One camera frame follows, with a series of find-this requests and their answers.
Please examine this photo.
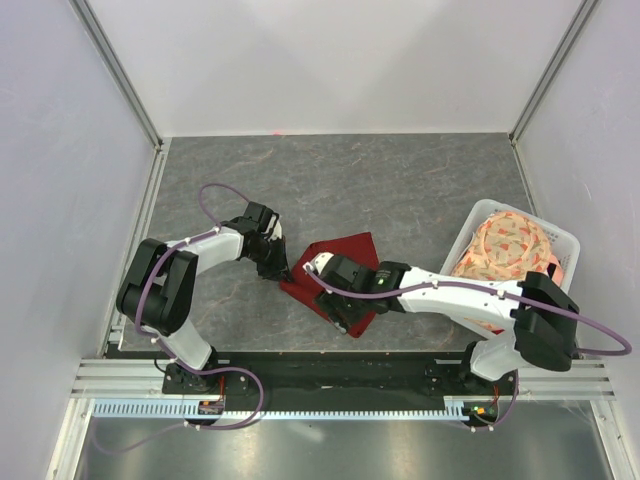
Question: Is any right aluminium frame post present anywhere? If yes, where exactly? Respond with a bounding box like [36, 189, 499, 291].
[508, 0, 600, 147]

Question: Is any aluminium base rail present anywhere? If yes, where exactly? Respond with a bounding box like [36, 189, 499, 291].
[46, 359, 163, 479]

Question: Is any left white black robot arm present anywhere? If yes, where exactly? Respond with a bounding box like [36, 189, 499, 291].
[116, 202, 292, 393]

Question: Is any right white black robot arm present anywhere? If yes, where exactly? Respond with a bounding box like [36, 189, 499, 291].
[303, 252, 579, 394]

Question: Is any dark red cloth napkin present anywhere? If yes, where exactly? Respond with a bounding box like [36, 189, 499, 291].
[279, 232, 379, 338]

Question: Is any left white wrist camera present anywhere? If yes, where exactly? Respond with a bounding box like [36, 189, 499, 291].
[265, 213, 283, 242]

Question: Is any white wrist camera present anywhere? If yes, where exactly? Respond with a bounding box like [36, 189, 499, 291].
[303, 252, 334, 276]
[265, 213, 283, 242]

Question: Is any aluminium frame post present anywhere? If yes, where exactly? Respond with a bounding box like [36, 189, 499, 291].
[69, 0, 164, 151]
[508, 0, 600, 147]

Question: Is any floral peach cloth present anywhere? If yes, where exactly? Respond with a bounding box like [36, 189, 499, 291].
[449, 210, 564, 334]

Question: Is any left aluminium frame post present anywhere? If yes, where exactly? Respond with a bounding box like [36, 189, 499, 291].
[69, 0, 164, 151]

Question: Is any grey slotted cable duct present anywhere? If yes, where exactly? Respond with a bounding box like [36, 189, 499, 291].
[93, 398, 489, 422]

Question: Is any white plastic laundry basket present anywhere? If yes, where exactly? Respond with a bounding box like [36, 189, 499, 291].
[440, 199, 580, 293]

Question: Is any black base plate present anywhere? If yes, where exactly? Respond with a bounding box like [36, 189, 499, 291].
[162, 352, 516, 408]

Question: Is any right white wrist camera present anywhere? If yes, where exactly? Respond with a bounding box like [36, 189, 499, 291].
[303, 252, 334, 276]

